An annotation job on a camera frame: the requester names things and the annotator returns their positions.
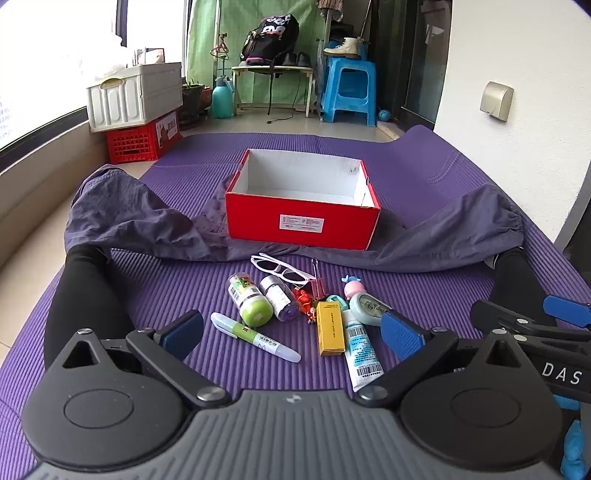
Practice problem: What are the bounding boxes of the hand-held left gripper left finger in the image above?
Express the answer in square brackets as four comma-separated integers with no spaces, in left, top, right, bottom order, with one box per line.
[48,310,232,409]

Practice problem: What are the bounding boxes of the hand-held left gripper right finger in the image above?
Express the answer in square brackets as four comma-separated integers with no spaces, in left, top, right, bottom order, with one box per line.
[353,309,548,409]

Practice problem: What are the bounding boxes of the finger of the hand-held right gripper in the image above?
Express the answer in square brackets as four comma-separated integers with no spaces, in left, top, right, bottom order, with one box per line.
[542,295,591,329]
[470,300,591,344]

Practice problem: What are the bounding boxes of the round pale green tape dispenser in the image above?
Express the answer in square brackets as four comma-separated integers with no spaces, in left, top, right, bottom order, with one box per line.
[349,294,393,328]

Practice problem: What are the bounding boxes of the white tube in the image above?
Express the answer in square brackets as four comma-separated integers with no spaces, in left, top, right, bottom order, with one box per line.
[342,309,386,393]

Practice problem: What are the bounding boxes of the pink whale toy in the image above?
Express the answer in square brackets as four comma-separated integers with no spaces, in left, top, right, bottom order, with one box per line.
[342,275,365,301]

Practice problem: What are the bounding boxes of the green and white highlighter pen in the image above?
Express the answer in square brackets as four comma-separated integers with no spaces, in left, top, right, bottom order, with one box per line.
[211,312,302,364]

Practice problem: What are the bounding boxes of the small yellow box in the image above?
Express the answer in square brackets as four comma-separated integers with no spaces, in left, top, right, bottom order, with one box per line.
[316,301,347,357]

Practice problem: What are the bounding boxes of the green-lidded clear jar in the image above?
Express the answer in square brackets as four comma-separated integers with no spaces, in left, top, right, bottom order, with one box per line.
[227,273,272,328]

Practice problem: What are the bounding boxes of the pink binder clip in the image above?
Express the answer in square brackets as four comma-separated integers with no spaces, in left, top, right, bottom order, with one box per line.
[310,258,324,301]

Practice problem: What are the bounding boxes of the silver-lidded jar with purple beads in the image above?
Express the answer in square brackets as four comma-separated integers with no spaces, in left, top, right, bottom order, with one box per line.
[259,275,301,321]

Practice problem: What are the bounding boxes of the small red toy figure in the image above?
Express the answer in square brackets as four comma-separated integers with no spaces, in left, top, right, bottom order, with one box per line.
[294,287,319,324]

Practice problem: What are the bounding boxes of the white sunglasses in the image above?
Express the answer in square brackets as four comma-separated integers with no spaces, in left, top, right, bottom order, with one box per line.
[250,253,315,284]

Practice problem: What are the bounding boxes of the red cardboard box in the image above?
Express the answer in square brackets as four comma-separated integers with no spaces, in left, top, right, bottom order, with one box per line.
[225,148,382,251]

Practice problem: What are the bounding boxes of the person's right hand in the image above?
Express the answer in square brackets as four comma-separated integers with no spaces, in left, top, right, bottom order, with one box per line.
[558,397,591,478]

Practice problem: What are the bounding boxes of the person's right leg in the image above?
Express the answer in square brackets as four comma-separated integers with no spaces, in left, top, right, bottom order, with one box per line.
[482,247,552,319]

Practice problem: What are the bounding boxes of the person's leg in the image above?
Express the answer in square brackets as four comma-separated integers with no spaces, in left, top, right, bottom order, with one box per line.
[44,244,132,370]
[482,247,552,319]

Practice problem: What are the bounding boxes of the person's left leg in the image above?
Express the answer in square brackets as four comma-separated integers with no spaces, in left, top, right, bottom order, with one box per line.
[44,244,132,370]

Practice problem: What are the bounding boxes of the person's grey purple pants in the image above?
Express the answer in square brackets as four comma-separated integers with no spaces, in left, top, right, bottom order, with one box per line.
[65,164,527,273]

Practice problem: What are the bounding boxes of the purple foam mat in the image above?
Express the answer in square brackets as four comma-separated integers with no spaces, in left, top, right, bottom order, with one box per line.
[0,124,591,480]

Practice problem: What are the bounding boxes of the red plastic crate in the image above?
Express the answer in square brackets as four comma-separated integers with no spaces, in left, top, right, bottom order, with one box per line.
[106,110,183,164]

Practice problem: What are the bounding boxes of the dark plant pot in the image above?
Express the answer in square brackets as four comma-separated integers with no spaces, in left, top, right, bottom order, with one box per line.
[180,83,206,127]

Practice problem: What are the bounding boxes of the teal spray bottle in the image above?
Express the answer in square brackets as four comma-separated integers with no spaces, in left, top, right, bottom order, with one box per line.
[211,74,234,119]

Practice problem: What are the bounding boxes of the white plastic storage box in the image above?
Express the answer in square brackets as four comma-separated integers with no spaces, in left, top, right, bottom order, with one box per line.
[86,61,184,134]

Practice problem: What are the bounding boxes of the blue plastic stool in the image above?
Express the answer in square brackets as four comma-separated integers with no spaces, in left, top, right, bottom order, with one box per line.
[320,55,377,126]

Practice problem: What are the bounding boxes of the low white table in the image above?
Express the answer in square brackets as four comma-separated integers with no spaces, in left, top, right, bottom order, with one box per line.
[231,65,315,117]

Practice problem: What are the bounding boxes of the wooden hanger stand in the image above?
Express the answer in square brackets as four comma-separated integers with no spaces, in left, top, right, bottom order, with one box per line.
[210,32,232,77]

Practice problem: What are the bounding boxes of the cream boots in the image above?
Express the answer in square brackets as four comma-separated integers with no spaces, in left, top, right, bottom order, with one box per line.
[323,37,365,59]

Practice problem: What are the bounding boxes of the green curtain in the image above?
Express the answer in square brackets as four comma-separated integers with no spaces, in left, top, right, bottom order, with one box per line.
[187,0,328,112]

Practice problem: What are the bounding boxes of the black backpack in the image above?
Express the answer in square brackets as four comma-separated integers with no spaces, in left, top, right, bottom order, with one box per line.
[240,13,301,65]

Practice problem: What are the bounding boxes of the beige wall socket cover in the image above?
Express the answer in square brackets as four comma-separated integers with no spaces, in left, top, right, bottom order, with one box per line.
[479,81,514,123]

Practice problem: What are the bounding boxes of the black cable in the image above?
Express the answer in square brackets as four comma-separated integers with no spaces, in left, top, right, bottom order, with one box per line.
[267,69,296,125]

